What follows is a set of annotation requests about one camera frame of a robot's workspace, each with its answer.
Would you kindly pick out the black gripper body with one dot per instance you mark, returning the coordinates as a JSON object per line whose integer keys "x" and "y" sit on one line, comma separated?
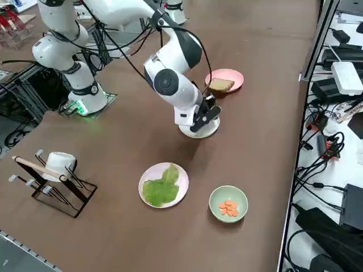
{"x": 208, "y": 103}

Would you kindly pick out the pale green bowl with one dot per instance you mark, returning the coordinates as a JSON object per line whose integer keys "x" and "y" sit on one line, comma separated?
{"x": 218, "y": 195}

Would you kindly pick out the green lettuce leaf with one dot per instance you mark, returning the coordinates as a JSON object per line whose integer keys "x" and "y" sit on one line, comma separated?
{"x": 160, "y": 190}

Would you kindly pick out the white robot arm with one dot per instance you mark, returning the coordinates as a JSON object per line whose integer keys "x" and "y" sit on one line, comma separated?
{"x": 184, "y": 90}
{"x": 175, "y": 11}

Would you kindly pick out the white round plate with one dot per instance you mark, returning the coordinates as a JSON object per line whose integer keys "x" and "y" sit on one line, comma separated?
{"x": 204, "y": 133}

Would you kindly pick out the pink round plate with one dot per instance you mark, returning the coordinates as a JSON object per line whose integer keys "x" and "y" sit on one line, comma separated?
{"x": 183, "y": 181}
{"x": 227, "y": 75}

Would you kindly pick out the brown bread slice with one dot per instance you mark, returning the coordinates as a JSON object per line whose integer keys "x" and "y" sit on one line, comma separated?
{"x": 222, "y": 84}

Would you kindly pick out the black orange connector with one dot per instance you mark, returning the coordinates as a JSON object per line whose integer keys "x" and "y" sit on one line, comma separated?
{"x": 317, "y": 123}

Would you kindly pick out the black power adapter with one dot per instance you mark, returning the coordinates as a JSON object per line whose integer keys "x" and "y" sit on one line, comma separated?
{"x": 323, "y": 90}

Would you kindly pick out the black adapter with orange plug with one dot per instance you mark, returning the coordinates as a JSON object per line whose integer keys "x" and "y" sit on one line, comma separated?
{"x": 323, "y": 146}

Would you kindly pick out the colourful printed packet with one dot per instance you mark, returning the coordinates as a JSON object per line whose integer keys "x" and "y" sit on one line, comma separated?
{"x": 347, "y": 110}

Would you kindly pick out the long black device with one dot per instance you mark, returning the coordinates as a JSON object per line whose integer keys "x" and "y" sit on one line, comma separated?
{"x": 343, "y": 56}

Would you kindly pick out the white cup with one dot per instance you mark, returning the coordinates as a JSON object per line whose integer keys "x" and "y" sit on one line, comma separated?
{"x": 58, "y": 163}

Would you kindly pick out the small black adapter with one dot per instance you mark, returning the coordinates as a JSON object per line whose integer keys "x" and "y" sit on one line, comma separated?
{"x": 340, "y": 35}

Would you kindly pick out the black bag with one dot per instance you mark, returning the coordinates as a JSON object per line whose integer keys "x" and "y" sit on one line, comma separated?
{"x": 326, "y": 235}

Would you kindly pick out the black flat box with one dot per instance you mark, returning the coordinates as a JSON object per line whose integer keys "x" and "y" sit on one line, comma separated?
{"x": 353, "y": 207}

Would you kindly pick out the clear acrylic shelf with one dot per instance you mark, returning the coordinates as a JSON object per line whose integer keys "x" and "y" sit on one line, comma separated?
{"x": 20, "y": 37}

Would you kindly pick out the red packet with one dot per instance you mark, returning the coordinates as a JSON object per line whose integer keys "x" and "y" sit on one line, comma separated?
{"x": 4, "y": 20}

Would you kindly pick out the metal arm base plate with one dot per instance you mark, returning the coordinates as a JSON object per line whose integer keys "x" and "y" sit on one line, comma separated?
{"x": 110, "y": 97}

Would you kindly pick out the aluminium frame post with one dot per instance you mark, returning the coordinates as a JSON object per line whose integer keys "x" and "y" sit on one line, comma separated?
{"x": 319, "y": 39}

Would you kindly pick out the black metal frame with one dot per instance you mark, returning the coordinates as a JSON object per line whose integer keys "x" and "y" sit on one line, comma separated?
{"x": 42, "y": 85}

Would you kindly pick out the aluminium rail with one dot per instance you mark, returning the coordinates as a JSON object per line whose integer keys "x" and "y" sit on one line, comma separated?
{"x": 17, "y": 243}

